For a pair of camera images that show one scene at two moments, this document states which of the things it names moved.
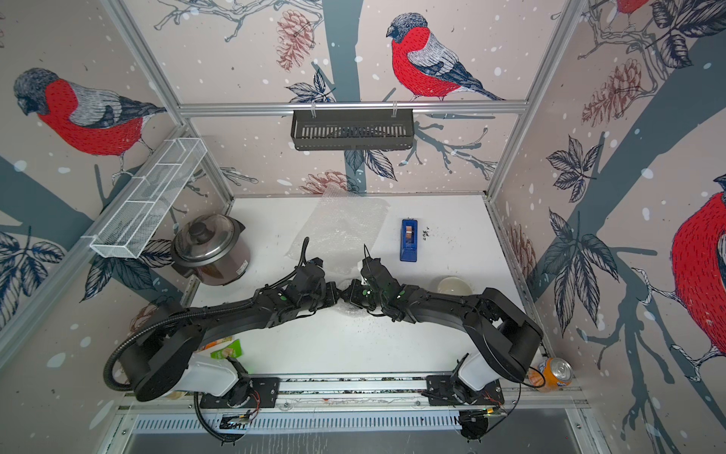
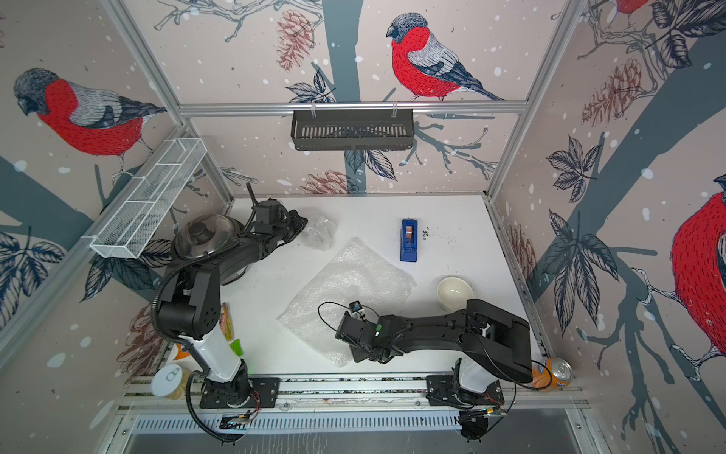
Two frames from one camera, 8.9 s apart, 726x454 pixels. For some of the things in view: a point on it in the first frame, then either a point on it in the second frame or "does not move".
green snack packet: [233, 351] does not move
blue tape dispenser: [408, 242] does not move
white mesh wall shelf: [130, 224] does not move
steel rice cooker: [212, 247] does not move
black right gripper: [354, 290] → [356, 356]
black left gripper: [331, 288] → [295, 218]
